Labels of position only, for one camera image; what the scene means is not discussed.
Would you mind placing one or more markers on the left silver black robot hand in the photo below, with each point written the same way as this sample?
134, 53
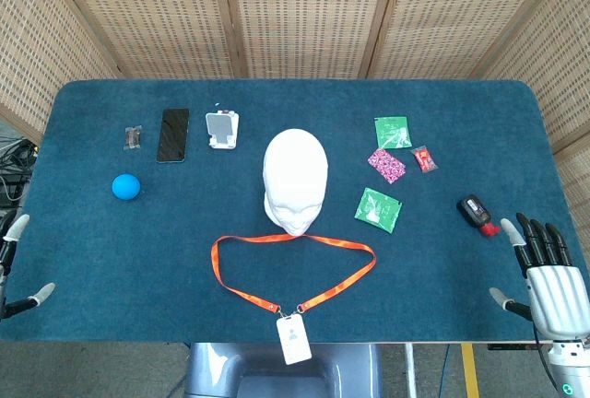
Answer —
14, 232

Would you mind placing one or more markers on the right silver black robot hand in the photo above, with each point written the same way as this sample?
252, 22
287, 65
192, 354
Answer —
555, 296

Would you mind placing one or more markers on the white badge card holder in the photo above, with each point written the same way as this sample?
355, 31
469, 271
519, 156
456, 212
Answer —
294, 340

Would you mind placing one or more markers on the white foam mannequin head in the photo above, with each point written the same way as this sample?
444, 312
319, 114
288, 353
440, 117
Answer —
295, 172

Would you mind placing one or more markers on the black device red tip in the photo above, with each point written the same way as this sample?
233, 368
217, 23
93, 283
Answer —
472, 211

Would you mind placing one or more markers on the blue ball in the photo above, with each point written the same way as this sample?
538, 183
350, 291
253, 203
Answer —
126, 187

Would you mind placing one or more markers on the dark blue felt table cover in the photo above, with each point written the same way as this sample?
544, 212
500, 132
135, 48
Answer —
161, 241

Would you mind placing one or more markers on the clear packet brown snack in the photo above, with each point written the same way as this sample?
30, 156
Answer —
133, 137

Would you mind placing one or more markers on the white table leg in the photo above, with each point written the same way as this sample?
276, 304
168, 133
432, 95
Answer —
410, 370

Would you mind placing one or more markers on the black smartphone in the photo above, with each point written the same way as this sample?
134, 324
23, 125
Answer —
173, 135

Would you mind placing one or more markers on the red candy packet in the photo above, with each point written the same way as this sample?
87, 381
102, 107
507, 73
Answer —
424, 159

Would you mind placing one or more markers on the green sachet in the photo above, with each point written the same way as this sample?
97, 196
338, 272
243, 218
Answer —
391, 131
378, 209

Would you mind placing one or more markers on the pink patterned sachet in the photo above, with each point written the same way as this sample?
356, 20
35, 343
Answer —
386, 165

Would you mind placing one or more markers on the white phone stand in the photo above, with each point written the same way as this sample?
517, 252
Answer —
221, 126

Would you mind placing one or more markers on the grey robot torso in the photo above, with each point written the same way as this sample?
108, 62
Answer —
216, 370

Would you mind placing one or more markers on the woven bamboo folding screen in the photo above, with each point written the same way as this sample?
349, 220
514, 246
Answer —
304, 11

